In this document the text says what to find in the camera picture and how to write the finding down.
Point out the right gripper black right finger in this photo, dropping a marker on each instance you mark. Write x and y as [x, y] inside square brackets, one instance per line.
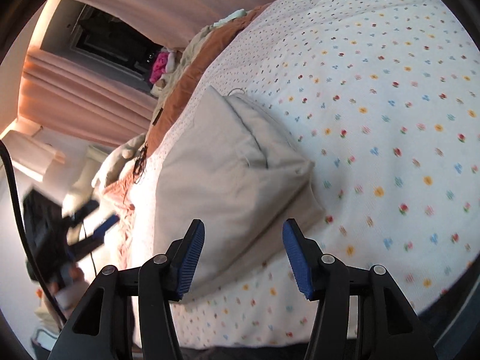
[361, 313]

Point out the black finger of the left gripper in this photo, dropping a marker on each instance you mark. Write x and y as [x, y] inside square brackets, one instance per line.
[84, 210]
[94, 240]

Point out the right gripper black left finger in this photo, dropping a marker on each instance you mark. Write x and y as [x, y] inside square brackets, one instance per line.
[102, 324]

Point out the beige large garment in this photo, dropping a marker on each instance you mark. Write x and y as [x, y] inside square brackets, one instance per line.
[239, 171]

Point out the person left hand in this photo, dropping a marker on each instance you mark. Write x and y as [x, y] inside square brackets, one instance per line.
[67, 297]

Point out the cream padded headboard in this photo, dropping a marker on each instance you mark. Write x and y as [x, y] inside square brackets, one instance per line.
[81, 190]

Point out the rust orange quilt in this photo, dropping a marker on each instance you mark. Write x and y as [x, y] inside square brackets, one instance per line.
[116, 194]

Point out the beige plush toy pillow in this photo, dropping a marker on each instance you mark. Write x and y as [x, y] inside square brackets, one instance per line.
[115, 162]

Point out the small black remote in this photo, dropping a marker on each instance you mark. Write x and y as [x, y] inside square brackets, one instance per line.
[157, 116]

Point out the pink curtain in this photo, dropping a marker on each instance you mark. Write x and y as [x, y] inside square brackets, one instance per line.
[85, 76]

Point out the pink plush toy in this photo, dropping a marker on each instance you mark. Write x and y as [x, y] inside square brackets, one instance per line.
[159, 67]

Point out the olive beige blanket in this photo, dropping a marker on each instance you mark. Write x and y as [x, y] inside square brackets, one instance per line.
[177, 60]

